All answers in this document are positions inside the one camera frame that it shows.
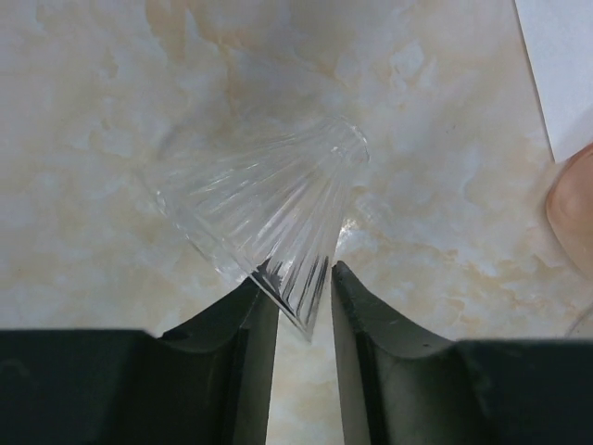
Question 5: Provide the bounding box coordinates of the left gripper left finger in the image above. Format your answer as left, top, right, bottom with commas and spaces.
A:
160, 280, 279, 444

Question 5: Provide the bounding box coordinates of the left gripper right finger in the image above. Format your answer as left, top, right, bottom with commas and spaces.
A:
331, 261, 457, 444

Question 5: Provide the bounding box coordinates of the pink liquid bottle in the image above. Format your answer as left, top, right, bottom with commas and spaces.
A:
546, 144, 592, 278

